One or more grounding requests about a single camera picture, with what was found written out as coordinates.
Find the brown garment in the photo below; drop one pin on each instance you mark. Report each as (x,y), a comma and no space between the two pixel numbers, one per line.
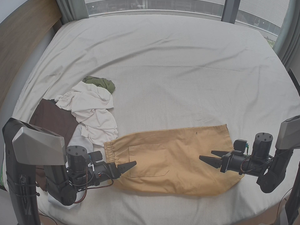
(54,118)

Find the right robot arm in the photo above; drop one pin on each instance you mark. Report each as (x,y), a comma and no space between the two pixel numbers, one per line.
(263,146)

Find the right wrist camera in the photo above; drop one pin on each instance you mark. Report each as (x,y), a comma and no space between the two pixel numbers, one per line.
(241,144)

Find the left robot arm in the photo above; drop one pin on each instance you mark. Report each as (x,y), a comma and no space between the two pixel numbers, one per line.
(39,146)

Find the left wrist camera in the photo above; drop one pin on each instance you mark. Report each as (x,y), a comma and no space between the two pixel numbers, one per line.
(95,156)

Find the pale grey garment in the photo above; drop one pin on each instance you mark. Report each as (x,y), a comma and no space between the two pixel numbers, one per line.
(80,137)

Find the tan shorts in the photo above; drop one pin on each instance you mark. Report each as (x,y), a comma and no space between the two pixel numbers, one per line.
(178,153)

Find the white garment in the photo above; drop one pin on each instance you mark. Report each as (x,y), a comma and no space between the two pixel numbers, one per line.
(93,116)

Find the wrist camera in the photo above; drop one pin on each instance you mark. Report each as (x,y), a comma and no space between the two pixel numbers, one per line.
(95,156)
(241,144)

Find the grey-green curtain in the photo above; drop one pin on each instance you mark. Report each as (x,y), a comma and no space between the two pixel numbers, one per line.
(290,31)
(70,1)

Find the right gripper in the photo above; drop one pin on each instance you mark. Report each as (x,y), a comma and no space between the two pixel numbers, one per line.
(235,163)

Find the bed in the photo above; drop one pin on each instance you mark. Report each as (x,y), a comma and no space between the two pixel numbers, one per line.
(164,55)

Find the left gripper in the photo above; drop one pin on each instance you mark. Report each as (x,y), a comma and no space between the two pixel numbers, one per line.
(107,171)

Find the green garment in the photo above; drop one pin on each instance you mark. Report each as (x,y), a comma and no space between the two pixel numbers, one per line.
(103,82)

